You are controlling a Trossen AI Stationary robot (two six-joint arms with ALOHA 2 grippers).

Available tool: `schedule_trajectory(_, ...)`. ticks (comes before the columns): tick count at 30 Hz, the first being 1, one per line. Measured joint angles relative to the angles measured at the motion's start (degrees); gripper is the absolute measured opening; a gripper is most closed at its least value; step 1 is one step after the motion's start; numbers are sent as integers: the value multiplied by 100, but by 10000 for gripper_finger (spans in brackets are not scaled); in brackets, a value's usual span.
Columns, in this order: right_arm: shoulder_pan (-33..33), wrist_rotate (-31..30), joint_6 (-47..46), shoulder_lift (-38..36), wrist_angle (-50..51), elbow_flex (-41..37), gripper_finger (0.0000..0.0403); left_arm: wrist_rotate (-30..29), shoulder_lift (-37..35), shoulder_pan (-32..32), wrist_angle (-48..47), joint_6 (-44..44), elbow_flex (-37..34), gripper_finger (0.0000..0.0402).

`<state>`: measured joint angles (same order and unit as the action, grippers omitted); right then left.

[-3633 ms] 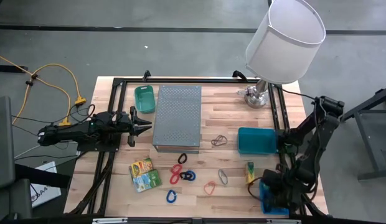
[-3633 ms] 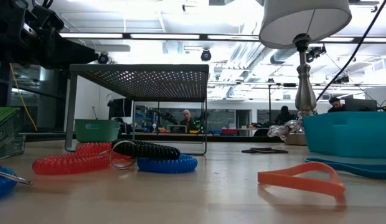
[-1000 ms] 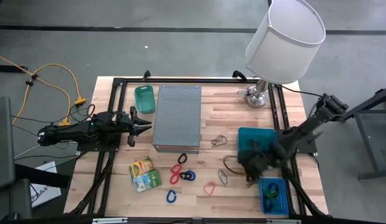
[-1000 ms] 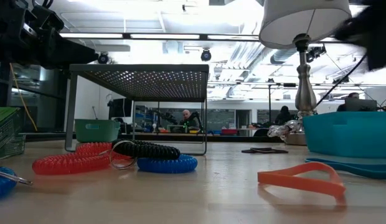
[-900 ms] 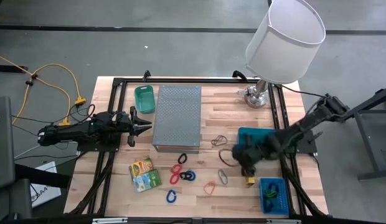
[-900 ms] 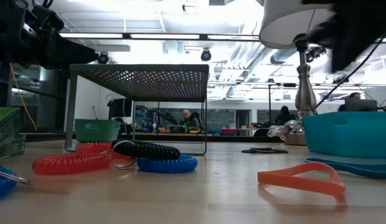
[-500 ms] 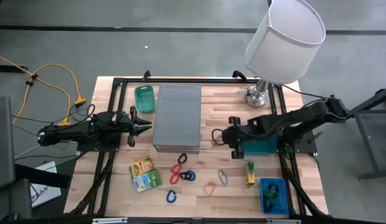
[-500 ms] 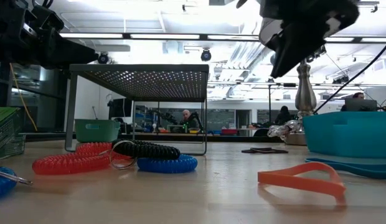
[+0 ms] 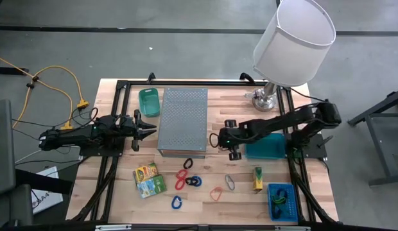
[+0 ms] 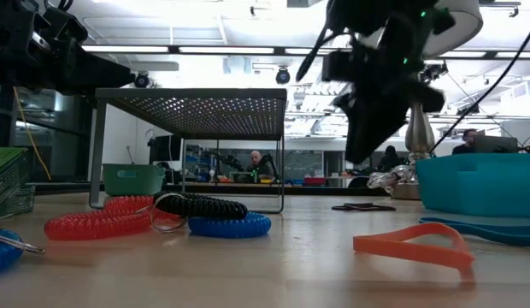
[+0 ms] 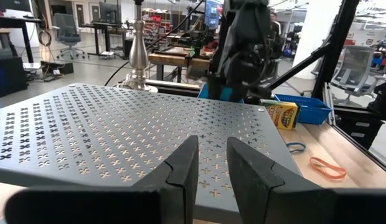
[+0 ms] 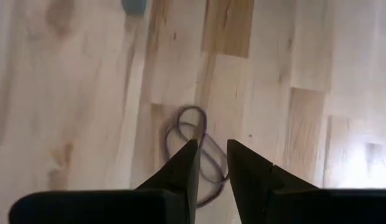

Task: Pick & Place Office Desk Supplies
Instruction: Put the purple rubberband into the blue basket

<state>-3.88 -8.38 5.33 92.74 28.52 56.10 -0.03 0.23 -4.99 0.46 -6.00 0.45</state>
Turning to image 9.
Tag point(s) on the green rubber band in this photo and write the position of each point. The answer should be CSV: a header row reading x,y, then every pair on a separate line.
x,y
278,201

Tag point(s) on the silver aluminium bracket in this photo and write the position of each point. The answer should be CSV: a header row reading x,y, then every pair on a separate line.
x,y
292,228
112,227

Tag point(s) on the black flat bar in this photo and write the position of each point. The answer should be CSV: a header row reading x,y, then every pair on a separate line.
x,y
41,181

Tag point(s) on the teal plastic bin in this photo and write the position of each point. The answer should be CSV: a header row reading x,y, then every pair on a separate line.
x,y
266,149

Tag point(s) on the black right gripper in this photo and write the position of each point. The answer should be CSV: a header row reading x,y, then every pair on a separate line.
x,y
230,123

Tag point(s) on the white cardboard box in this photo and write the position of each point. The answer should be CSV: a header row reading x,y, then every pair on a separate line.
x,y
48,199

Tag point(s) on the white lamp shade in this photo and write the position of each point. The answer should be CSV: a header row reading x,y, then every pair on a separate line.
x,y
292,48

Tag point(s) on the black aluminium table frame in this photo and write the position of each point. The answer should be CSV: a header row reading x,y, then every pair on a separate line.
x,y
202,83

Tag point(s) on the silver lamp base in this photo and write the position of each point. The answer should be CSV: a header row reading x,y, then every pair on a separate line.
x,y
264,102

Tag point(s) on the green plastic bin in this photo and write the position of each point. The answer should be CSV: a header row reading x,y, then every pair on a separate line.
x,y
149,102

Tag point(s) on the grey perforated metal shelf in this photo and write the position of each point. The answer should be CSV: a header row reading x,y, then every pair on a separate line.
x,y
183,122

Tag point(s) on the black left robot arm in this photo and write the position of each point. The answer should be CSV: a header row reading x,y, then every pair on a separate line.
x,y
74,136

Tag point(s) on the black floor stand foot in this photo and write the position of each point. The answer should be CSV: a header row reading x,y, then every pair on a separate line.
x,y
9,70

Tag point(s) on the blue perforated basket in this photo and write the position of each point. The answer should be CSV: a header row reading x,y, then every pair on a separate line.
x,y
292,192

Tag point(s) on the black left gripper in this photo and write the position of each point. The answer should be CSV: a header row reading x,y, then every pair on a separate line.
x,y
136,131

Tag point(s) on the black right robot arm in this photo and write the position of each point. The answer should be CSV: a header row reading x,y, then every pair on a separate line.
x,y
282,123

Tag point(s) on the grey rubber band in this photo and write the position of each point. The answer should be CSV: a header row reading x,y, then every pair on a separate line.
x,y
232,186

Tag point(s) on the dark grey desk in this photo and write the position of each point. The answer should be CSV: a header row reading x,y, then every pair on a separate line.
x,y
385,134

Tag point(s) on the small yellow green crayon box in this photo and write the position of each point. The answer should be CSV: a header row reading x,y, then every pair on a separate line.
x,y
257,179

